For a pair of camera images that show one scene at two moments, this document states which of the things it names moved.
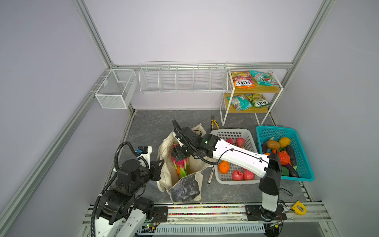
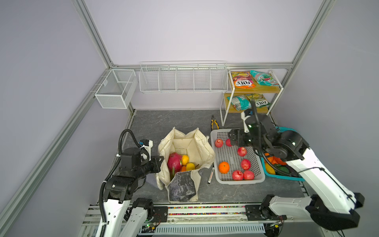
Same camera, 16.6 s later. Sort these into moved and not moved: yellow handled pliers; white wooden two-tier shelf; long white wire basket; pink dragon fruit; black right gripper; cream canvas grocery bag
Moved: pink dragon fruit; black right gripper
Not moved: long white wire basket; white wooden two-tier shelf; yellow handled pliers; cream canvas grocery bag
